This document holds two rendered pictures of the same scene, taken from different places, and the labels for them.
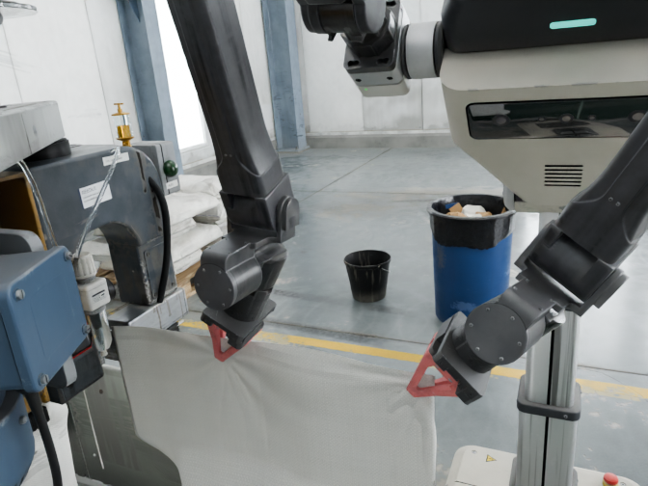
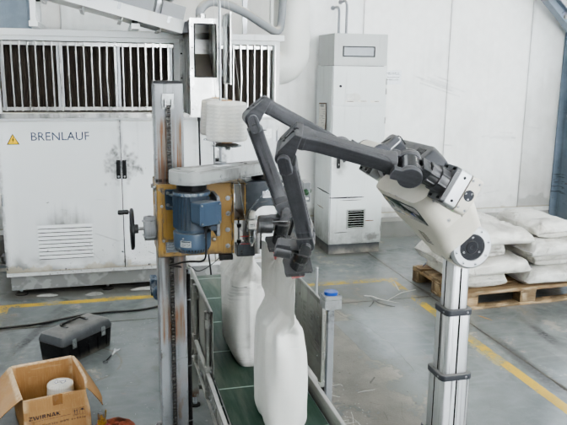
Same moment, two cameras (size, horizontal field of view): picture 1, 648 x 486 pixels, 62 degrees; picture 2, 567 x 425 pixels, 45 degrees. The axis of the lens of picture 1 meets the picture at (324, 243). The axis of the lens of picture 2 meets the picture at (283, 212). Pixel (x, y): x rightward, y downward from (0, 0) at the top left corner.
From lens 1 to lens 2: 2.21 m
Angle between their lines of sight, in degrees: 48
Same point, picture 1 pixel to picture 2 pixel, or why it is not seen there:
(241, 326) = (272, 244)
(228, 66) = (265, 168)
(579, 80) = (396, 194)
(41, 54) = (474, 82)
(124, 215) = not seen: hidden behind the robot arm
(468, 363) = (290, 265)
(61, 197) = (255, 192)
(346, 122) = not seen: outside the picture
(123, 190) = not seen: hidden behind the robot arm
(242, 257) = (267, 220)
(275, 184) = (281, 202)
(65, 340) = (212, 220)
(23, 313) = (202, 210)
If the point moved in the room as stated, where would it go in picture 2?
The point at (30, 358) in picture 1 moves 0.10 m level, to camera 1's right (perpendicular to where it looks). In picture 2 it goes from (200, 218) to (215, 223)
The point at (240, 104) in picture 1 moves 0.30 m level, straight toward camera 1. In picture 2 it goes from (269, 178) to (210, 187)
